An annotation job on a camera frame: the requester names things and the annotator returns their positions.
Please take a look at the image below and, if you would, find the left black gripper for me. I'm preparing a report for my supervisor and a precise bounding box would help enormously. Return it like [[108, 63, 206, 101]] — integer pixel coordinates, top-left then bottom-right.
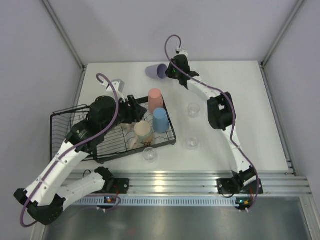
[[101, 95, 147, 135]]

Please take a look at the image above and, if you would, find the purple plastic tumbler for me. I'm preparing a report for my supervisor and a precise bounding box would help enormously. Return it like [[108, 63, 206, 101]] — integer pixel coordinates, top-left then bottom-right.
[[145, 63, 168, 80]]

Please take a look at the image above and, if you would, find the purple cable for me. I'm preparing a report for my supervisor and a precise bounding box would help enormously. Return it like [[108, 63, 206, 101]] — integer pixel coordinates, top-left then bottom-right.
[[164, 34, 258, 211], [19, 72, 122, 228]]

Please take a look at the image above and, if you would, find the blue plastic tumbler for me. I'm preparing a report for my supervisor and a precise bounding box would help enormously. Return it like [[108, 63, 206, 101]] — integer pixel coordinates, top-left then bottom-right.
[[152, 108, 170, 133]]

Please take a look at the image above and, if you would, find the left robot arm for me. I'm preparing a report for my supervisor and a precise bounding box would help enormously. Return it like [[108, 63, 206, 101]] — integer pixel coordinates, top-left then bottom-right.
[[14, 95, 147, 226]]

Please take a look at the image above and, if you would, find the black wire dish rack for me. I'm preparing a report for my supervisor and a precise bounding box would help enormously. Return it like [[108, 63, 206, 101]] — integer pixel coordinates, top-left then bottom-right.
[[49, 104, 177, 164]]

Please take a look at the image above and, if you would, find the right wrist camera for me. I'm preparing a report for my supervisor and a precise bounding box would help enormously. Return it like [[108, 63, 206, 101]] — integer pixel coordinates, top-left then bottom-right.
[[175, 47, 189, 57]]

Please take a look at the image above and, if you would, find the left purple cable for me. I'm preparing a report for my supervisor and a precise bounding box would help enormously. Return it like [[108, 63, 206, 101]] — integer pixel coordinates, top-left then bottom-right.
[[19, 72, 122, 228]]

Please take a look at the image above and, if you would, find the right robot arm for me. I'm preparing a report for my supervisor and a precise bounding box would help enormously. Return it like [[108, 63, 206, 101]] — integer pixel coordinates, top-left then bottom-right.
[[166, 52, 263, 196]]

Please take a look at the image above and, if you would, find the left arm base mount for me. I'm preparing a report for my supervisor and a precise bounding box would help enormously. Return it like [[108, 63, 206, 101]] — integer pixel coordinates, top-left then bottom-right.
[[83, 167, 130, 195]]

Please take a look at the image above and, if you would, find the clear glass upper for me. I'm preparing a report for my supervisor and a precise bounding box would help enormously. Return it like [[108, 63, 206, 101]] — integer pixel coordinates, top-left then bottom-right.
[[187, 103, 200, 119]]

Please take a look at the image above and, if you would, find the clear glass lower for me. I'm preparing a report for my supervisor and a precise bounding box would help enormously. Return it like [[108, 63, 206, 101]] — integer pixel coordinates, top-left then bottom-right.
[[142, 147, 158, 163]]

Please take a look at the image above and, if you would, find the cream seashell mug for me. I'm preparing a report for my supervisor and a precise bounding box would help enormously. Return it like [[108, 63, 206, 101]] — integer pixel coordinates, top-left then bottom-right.
[[129, 121, 155, 150]]

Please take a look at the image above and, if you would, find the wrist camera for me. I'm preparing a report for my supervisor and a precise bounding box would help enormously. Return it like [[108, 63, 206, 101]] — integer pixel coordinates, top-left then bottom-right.
[[101, 79, 126, 101], [175, 47, 189, 57]]

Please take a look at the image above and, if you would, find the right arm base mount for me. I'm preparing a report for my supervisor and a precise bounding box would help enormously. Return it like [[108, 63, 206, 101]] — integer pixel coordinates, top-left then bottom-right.
[[217, 166, 264, 198]]

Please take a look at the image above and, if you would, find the salmon pink plastic tumbler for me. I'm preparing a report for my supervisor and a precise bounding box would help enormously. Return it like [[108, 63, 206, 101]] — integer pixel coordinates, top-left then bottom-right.
[[148, 88, 164, 113]]

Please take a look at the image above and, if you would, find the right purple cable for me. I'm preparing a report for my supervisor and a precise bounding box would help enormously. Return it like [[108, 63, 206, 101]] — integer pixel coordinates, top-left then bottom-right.
[[164, 34, 258, 211]]

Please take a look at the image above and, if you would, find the clear glass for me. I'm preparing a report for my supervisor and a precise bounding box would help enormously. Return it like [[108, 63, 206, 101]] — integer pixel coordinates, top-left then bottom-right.
[[187, 103, 200, 119], [185, 135, 200, 151], [142, 147, 158, 163]]

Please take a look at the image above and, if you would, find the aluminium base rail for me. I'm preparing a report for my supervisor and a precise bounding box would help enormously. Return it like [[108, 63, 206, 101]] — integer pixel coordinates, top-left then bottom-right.
[[42, 170, 313, 196]]

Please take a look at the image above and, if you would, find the clear glass middle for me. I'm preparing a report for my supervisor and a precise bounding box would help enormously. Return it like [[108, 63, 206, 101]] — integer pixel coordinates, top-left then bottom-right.
[[185, 135, 200, 151]]

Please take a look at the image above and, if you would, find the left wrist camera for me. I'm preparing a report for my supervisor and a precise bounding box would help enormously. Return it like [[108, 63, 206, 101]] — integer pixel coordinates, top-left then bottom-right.
[[101, 79, 126, 101]]

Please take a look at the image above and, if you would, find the pale pink iridescent mug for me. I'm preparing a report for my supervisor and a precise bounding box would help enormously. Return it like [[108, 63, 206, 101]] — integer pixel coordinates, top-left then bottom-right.
[[121, 123, 134, 131]]

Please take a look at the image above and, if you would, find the perforated cable tray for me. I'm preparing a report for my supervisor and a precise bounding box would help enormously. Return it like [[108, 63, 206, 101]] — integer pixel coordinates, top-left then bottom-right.
[[73, 196, 242, 207]]

